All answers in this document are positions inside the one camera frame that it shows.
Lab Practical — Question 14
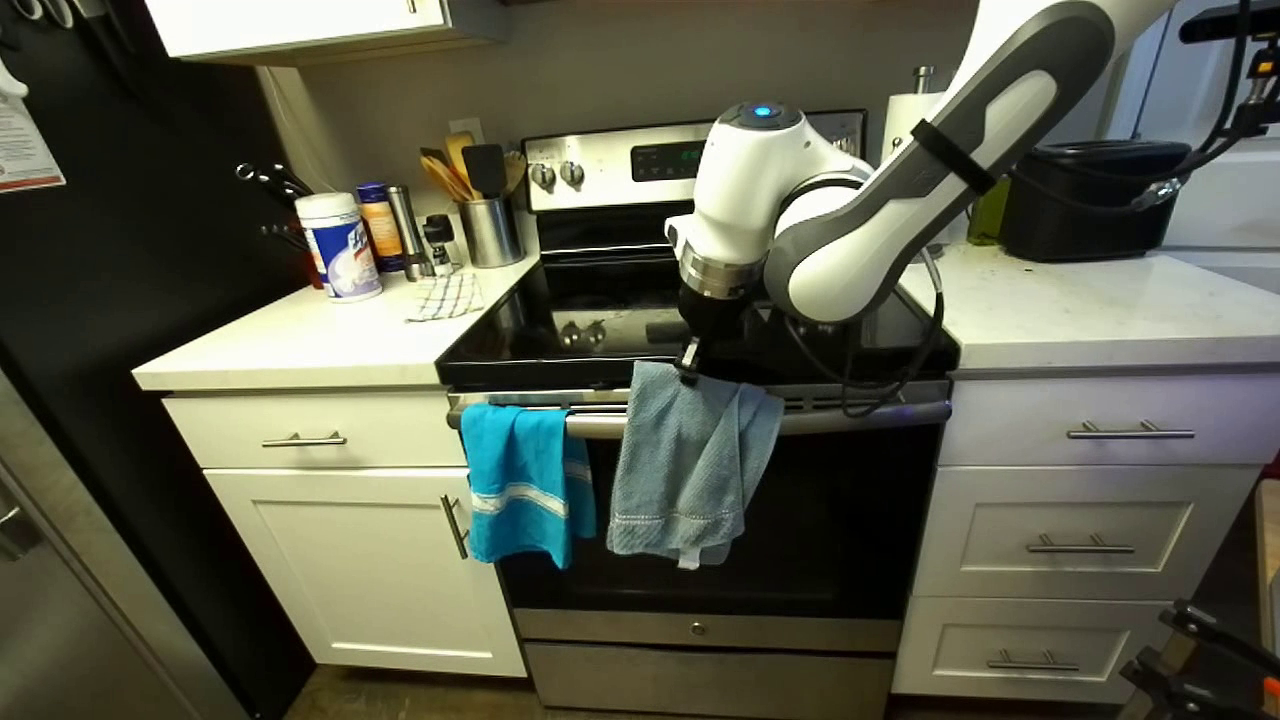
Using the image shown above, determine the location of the light blue towel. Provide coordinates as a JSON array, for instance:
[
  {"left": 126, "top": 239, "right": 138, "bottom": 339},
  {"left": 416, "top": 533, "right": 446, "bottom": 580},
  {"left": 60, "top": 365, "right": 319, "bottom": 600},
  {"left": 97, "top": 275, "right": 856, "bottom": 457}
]
[{"left": 602, "top": 356, "right": 786, "bottom": 576}]

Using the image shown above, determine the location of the black glass-top stove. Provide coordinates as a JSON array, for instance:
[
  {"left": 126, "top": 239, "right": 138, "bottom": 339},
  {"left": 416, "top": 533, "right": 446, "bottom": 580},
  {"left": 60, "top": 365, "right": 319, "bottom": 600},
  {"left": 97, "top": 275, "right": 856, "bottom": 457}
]
[{"left": 435, "top": 109, "right": 964, "bottom": 720}]

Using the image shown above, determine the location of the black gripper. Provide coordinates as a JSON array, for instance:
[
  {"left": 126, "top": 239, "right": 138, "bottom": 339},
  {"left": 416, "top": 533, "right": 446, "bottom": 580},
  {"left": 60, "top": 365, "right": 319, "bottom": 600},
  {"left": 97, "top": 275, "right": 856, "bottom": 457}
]
[{"left": 673, "top": 278, "right": 807, "bottom": 391}]

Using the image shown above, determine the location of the metal utensil crock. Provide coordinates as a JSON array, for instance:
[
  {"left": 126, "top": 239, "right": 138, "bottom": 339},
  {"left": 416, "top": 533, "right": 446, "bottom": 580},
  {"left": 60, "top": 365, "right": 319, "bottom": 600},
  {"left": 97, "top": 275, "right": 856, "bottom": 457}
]
[{"left": 461, "top": 190, "right": 518, "bottom": 272}]

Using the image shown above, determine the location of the black refrigerator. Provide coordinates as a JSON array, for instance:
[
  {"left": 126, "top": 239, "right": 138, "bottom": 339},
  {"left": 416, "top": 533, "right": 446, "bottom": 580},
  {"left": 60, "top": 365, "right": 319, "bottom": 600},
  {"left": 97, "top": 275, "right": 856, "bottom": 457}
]
[{"left": 0, "top": 0, "right": 319, "bottom": 720}]

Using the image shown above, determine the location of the black tripod mount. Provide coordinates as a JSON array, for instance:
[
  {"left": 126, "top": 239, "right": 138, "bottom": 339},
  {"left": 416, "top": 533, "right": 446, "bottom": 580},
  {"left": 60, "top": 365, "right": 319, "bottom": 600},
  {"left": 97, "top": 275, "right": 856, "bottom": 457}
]
[{"left": 1176, "top": 0, "right": 1280, "bottom": 144}]

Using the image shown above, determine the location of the small grey shaker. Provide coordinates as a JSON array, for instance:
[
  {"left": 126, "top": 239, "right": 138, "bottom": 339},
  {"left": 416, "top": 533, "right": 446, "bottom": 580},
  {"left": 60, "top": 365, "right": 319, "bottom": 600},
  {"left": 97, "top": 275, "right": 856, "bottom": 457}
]
[{"left": 420, "top": 207, "right": 473, "bottom": 278}]

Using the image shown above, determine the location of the black clamp with red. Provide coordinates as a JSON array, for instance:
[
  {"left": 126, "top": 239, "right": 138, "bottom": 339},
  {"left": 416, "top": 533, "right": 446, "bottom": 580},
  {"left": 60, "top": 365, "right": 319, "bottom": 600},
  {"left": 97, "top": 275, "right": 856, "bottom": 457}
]
[{"left": 1115, "top": 596, "right": 1280, "bottom": 720}]

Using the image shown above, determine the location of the orange spice bottle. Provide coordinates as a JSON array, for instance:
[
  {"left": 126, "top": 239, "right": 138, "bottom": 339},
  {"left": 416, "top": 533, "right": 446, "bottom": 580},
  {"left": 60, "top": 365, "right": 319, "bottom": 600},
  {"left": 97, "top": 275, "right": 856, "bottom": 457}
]
[{"left": 350, "top": 180, "right": 413, "bottom": 278}]

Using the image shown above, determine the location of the olive oil bottle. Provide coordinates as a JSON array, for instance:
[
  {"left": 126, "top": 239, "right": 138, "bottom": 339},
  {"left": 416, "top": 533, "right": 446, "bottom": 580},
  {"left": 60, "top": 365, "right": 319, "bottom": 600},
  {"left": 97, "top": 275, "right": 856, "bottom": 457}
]
[{"left": 966, "top": 177, "right": 1015, "bottom": 252}]

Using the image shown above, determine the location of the turquoise towel with white stripe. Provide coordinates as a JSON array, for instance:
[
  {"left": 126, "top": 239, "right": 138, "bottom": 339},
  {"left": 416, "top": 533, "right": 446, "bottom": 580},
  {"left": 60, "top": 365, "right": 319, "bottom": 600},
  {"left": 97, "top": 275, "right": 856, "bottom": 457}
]
[{"left": 454, "top": 398, "right": 601, "bottom": 576}]

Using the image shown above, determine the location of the white patterned mat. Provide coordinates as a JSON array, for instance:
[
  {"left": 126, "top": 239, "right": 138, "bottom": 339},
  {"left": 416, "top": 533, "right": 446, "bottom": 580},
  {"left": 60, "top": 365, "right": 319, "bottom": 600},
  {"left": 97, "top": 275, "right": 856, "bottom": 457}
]
[{"left": 404, "top": 269, "right": 493, "bottom": 329}]

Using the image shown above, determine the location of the black toaster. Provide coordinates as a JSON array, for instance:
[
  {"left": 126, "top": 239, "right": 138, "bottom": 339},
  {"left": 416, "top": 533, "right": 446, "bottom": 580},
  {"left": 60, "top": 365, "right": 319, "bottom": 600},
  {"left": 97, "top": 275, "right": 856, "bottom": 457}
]
[{"left": 1001, "top": 136, "right": 1197, "bottom": 265}]

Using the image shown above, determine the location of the white drawer cabinet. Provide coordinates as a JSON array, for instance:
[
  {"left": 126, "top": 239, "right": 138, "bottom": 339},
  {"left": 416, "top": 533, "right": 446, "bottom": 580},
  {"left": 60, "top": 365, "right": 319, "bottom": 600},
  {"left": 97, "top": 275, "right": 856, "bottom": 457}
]
[{"left": 886, "top": 365, "right": 1280, "bottom": 706}]

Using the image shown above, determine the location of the white upper cabinet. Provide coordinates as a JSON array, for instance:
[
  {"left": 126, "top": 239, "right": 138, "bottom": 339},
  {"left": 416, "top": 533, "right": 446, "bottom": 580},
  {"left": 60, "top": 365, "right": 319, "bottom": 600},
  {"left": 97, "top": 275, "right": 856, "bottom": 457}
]
[{"left": 138, "top": 0, "right": 513, "bottom": 66}]

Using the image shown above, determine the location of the silver cabinet handle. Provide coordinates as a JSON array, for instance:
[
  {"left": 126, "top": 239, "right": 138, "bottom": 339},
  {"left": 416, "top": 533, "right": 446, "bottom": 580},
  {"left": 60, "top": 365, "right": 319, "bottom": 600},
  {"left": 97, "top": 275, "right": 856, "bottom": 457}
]
[
  {"left": 985, "top": 643, "right": 1084, "bottom": 677},
  {"left": 1018, "top": 533, "right": 1139, "bottom": 559},
  {"left": 261, "top": 424, "right": 350, "bottom": 457},
  {"left": 439, "top": 493, "right": 475, "bottom": 563},
  {"left": 1062, "top": 417, "right": 1201, "bottom": 449}
]

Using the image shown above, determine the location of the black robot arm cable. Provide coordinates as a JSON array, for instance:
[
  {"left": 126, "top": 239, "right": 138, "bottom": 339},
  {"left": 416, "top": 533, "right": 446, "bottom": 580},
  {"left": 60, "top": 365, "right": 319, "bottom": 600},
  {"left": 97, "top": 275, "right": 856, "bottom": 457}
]
[{"left": 779, "top": 247, "right": 951, "bottom": 420}]

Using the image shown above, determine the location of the white lower cabinet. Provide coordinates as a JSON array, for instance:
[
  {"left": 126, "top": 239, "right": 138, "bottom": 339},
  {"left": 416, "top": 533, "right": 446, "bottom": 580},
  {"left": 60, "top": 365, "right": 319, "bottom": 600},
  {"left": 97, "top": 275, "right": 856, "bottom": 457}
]
[{"left": 157, "top": 386, "right": 530, "bottom": 681}]

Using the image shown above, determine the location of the silver bottle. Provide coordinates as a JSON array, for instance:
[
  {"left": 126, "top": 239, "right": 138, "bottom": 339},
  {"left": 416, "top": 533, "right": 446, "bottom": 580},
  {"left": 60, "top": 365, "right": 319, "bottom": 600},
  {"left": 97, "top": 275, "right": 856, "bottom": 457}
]
[{"left": 386, "top": 180, "right": 432, "bottom": 278}]

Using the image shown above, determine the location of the white disinfecting wipes canister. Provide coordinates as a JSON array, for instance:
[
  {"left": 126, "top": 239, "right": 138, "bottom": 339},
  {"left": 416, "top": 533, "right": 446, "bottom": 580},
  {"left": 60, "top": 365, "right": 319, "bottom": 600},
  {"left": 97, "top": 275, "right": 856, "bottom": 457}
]
[{"left": 291, "top": 187, "right": 382, "bottom": 305}]

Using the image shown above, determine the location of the wooden spoon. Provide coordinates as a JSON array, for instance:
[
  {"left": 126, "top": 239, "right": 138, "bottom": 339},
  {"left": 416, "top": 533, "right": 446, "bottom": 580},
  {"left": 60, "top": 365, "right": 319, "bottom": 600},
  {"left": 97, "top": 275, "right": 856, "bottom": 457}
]
[{"left": 416, "top": 132, "right": 480, "bottom": 207}]

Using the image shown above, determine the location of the black spatula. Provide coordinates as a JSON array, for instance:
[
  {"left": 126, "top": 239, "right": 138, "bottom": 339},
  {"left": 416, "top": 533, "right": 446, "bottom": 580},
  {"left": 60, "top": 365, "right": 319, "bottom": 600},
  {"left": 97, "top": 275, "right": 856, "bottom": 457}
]
[{"left": 461, "top": 140, "right": 513, "bottom": 204}]

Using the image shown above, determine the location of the wooden board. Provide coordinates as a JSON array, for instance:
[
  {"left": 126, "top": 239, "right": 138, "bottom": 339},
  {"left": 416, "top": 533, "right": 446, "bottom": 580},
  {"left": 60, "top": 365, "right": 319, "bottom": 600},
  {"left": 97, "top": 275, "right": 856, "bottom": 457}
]
[{"left": 1251, "top": 477, "right": 1280, "bottom": 656}]

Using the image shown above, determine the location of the silver oven door handle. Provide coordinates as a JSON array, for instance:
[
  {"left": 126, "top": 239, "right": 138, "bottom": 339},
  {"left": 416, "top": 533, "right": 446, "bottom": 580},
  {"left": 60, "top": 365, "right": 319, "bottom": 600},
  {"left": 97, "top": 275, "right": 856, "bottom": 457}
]
[{"left": 452, "top": 394, "right": 956, "bottom": 449}]

